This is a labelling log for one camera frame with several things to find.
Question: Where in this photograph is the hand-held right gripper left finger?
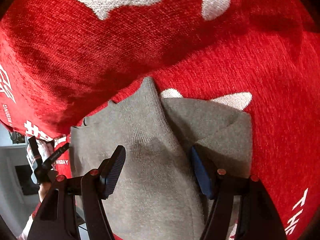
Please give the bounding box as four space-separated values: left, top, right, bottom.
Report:
27 145 127 240

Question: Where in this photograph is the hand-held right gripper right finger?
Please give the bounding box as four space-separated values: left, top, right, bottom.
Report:
191 146 288 240

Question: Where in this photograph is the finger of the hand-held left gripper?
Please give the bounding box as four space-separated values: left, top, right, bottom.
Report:
42 142 71 171

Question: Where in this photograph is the grey knit shirt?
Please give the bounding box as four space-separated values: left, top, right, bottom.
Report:
69 77 253 240

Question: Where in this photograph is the person's left forearm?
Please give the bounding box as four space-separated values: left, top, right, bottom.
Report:
21 202 42 240

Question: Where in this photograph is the person's left hand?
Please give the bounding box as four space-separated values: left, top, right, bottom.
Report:
37 181 52 202

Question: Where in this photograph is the red printed blanket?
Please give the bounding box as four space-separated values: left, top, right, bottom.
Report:
0 0 320 240

